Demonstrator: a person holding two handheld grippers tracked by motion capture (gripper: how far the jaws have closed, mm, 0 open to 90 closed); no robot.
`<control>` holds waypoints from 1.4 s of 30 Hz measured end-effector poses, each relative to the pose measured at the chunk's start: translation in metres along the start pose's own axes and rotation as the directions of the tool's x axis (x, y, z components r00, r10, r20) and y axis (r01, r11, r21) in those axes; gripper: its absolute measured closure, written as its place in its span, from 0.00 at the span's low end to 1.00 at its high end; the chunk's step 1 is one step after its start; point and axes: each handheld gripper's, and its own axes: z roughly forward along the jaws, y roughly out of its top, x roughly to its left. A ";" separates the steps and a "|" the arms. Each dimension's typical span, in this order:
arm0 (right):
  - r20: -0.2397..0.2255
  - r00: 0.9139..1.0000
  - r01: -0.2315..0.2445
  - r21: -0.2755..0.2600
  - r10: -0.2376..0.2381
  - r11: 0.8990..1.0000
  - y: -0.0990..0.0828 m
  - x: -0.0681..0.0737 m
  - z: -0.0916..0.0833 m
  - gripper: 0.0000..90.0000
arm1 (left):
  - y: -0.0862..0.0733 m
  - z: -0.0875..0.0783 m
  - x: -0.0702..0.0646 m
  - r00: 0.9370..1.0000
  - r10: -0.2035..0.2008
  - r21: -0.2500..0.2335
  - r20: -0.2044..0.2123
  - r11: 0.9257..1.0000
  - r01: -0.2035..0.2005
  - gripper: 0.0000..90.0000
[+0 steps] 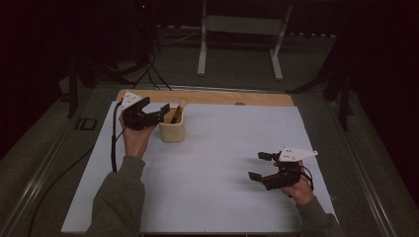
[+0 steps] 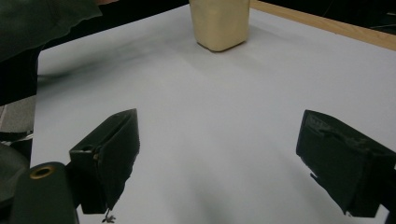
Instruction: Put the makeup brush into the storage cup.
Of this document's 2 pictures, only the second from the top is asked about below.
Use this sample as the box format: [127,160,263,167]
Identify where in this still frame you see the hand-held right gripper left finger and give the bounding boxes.
[68,107,140,216]

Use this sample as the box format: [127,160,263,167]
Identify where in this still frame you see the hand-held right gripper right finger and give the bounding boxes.
[295,109,396,218]

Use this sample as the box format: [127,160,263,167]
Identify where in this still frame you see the beige square holder cup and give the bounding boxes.
[189,0,251,52]

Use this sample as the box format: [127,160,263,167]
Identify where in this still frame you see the pale grey table sheet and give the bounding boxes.
[30,4,396,224]

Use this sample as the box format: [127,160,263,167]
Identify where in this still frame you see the wooden table board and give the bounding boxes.
[248,0,396,52]

